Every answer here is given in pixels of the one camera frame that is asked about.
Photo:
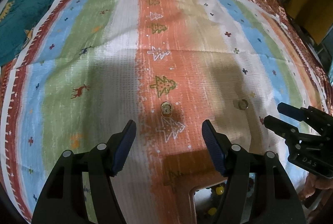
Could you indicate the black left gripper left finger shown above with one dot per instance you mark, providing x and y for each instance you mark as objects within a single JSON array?
[{"x": 108, "y": 158}]

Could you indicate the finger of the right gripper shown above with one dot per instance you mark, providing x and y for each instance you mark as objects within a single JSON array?
[
  {"x": 299, "y": 114},
  {"x": 281, "y": 128}
]

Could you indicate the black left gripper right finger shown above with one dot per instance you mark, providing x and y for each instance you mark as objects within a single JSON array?
[{"x": 228, "y": 159}]

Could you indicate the brown jewelry box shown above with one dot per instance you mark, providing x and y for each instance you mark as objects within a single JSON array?
[{"x": 185, "y": 173}]

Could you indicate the person's right hand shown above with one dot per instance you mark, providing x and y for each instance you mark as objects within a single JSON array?
[{"x": 314, "y": 182}]

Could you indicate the striped colourful mat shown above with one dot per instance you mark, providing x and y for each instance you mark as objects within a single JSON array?
[{"x": 92, "y": 65}]

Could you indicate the teal blanket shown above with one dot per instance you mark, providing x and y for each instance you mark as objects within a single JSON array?
[{"x": 18, "y": 18}]

